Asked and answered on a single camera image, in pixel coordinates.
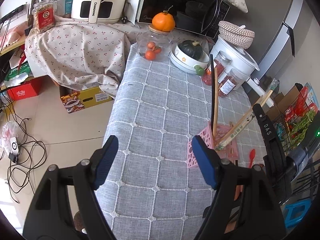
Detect red gift box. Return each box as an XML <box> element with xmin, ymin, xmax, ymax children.
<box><xmin>7</xmin><ymin>77</ymin><xmax>42</xmax><ymax>101</ymax></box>

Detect short jar of red berries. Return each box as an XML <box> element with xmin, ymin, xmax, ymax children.
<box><xmin>218</xmin><ymin>68</ymin><xmax>244</xmax><ymax>97</ymax></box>

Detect grey checked tablecloth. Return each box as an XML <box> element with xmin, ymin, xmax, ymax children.
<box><xmin>94</xmin><ymin>42</ymin><xmax>268</xmax><ymax>240</ymax></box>

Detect glass jar with tangerines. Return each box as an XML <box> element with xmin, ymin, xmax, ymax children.
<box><xmin>137</xmin><ymin>24</ymin><xmax>172</xmax><ymax>61</ymax></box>

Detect tall jar of red berries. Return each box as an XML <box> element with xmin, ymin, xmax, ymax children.
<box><xmin>202</xmin><ymin>51</ymin><xmax>231</xmax><ymax>86</ymax></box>

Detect yellow printed cardboard box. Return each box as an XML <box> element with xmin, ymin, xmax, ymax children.
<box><xmin>59</xmin><ymin>86</ymin><xmax>113</xmax><ymax>114</ymax></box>

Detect dark green pumpkin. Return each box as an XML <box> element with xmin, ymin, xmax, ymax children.
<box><xmin>178</xmin><ymin>40</ymin><xmax>203</xmax><ymax>60</ymax></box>

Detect large orange fruit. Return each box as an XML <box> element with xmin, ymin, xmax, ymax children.
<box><xmin>152</xmin><ymin>6</ymin><xmax>176</xmax><ymax>32</ymax></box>

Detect wooden chopstick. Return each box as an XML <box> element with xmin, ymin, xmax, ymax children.
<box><xmin>228</xmin><ymin>121</ymin><xmax>236</xmax><ymax>156</ymax></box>
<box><xmin>213</xmin><ymin>66</ymin><xmax>219</xmax><ymax>138</ymax></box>

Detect disposable chopsticks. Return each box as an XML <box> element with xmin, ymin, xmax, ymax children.
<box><xmin>214</xmin><ymin>79</ymin><xmax>279</xmax><ymax>151</ymax></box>

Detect grey refrigerator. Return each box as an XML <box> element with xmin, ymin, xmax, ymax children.
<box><xmin>225</xmin><ymin>0</ymin><xmax>304</xmax><ymax>79</ymax></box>

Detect pink plastic basket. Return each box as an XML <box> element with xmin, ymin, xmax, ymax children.
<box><xmin>187</xmin><ymin>122</ymin><xmax>239</xmax><ymax>168</ymax></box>

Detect green vegetable bunch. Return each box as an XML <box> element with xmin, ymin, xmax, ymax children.
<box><xmin>289</xmin><ymin>110</ymin><xmax>316</xmax><ymax>148</ymax></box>

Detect woven rattan basket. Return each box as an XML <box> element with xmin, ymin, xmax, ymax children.
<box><xmin>218</xmin><ymin>21</ymin><xmax>255</xmax><ymax>49</ymax></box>

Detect green lime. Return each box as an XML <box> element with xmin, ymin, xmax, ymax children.
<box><xmin>194</xmin><ymin>65</ymin><xmax>205</xmax><ymax>76</ymax></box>

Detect black microwave oven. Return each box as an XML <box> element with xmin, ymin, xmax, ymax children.
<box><xmin>136</xmin><ymin>0</ymin><xmax>230</xmax><ymax>38</ymax></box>

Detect white pot with handle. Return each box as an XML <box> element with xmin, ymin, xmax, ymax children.
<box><xmin>210</xmin><ymin>35</ymin><xmax>265</xmax><ymax>96</ymax></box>

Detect black cables on floor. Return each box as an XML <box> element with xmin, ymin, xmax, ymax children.
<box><xmin>0</xmin><ymin>89</ymin><xmax>48</xmax><ymax>204</ymax></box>

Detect black chopstick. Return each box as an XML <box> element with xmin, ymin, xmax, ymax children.
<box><xmin>209</xmin><ymin>54</ymin><xmax>215</xmax><ymax>132</ymax></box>

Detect red plastic spoon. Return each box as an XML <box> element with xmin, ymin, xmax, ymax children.
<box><xmin>248</xmin><ymin>149</ymin><xmax>256</xmax><ymax>168</ymax></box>

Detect black wire rack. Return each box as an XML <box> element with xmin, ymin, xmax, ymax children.
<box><xmin>273</xmin><ymin>98</ymin><xmax>318</xmax><ymax>155</ymax></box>

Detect blue plastic stool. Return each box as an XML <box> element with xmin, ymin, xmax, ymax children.
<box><xmin>283</xmin><ymin>198</ymin><xmax>312</xmax><ymax>229</ymax></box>

